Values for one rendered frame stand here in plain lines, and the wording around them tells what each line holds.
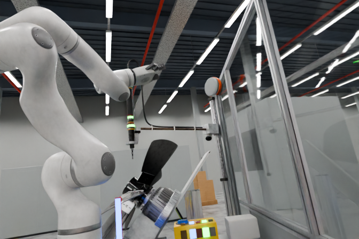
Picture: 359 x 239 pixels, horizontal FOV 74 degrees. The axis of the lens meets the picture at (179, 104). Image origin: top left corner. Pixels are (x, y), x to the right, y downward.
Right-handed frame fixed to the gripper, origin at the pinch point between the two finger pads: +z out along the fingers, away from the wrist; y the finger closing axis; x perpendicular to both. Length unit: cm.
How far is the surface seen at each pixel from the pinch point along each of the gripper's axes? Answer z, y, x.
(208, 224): -15, 3, -68
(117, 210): -38, -16, -49
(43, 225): -66, -784, 24
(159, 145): -1.5, -31.2, -27.9
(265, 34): 34, 36, -13
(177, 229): -25, -3, -65
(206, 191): 450, -729, -126
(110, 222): -34, -59, -52
